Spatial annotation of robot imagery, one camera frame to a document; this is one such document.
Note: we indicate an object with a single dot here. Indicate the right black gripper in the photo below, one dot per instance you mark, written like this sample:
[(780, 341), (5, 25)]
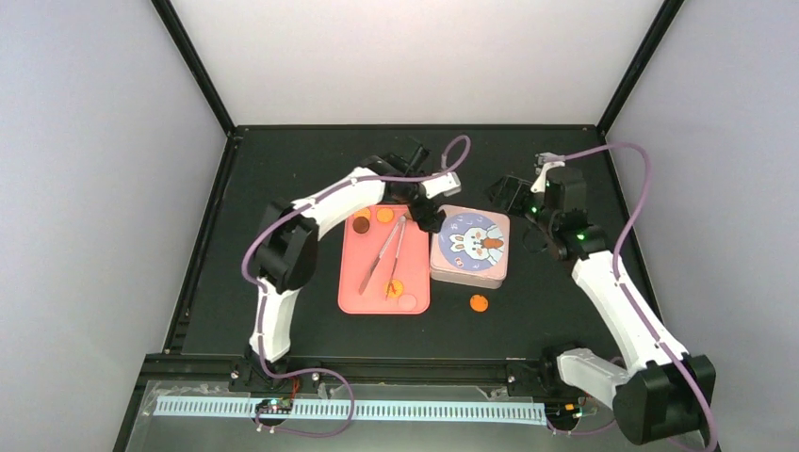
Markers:
[(515, 187)]

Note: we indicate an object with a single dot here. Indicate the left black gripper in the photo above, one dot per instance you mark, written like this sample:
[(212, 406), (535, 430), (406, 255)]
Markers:
[(429, 219)]

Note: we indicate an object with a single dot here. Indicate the metal serving tongs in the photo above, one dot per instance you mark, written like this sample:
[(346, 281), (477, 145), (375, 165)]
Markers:
[(398, 233)]

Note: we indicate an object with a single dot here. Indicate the clear plastic tin lid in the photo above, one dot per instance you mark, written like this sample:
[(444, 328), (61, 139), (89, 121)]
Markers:
[(471, 238)]

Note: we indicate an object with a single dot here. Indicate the white divided cookie tin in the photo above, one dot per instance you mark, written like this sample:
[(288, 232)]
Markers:
[(488, 278)]

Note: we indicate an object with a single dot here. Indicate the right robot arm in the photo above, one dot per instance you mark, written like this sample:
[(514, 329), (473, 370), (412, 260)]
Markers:
[(659, 390)]

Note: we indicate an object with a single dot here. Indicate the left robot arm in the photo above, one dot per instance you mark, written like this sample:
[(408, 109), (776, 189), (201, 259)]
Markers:
[(284, 256)]

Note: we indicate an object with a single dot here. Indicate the round orange cracker cookie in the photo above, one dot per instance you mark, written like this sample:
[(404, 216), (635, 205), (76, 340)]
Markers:
[(384, 215)]

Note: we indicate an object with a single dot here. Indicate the dotted cracker beside chocolate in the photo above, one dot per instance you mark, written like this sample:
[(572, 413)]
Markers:
[(363, 213)]

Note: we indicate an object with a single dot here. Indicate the dark chocolate round cookie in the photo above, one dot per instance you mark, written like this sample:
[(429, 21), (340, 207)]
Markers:
[(361, 225)]

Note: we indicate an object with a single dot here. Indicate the pink cookie tray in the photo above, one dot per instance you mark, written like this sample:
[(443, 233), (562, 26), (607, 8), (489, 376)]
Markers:
[(358, 252)]

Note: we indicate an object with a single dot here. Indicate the red marked dotted cracker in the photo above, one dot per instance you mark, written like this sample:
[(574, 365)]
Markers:
[(393, 289)]

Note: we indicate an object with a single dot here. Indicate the pink round cookie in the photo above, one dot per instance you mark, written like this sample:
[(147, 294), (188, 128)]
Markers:
[(407, 303)]

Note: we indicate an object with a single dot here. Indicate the right base circuit board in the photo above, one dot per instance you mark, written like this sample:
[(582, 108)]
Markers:
[(568, 411)]

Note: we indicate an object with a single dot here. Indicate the base circuit board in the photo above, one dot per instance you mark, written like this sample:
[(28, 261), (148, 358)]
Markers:
[(274, 406), (568, 411)]

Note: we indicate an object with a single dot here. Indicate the left base circuit board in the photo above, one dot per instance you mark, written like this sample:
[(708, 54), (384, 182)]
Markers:
[(274, 406)]

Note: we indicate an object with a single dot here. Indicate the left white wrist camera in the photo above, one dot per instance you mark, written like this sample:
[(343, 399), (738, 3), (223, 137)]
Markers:
[(444, 184)]

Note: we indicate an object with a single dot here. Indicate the white slotted cable duct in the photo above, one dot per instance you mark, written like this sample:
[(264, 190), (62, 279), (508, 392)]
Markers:
[(521, 413)]

